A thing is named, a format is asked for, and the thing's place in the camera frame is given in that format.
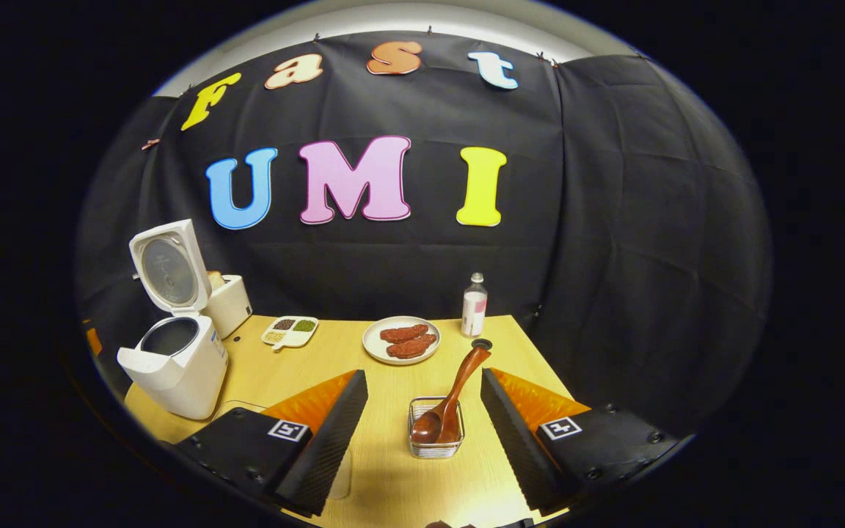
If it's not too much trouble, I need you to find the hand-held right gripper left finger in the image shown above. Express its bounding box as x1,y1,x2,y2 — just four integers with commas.
173,369,370,518

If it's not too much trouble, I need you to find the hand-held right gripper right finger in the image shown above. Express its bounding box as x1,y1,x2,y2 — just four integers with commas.
480,367,680,516

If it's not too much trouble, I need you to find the brown wooden spoon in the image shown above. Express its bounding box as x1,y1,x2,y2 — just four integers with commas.
411,345,492,445

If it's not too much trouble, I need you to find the metal wire chopstick holder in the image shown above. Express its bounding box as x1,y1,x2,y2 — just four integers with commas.
408,397,465,460

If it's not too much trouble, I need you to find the white rice cooker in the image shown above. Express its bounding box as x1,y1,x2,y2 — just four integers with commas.
116,219,230,421

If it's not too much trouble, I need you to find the white round plate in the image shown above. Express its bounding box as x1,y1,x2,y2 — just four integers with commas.
362,316,442,366

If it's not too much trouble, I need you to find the white divided bean dish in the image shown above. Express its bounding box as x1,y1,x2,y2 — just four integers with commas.
261,315,319,351

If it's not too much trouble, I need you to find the red-brown sausage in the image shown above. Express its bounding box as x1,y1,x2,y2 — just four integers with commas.
380,324,430,344
386,334,438,359

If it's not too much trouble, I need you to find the clear bottle with pink label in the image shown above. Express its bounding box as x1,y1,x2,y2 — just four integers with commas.
461,272,489,339

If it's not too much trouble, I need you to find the white toaster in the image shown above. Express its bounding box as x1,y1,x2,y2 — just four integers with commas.
206,271,254,340

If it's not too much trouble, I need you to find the black backdrop cloth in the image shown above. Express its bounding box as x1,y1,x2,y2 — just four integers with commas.
74,29,774,441

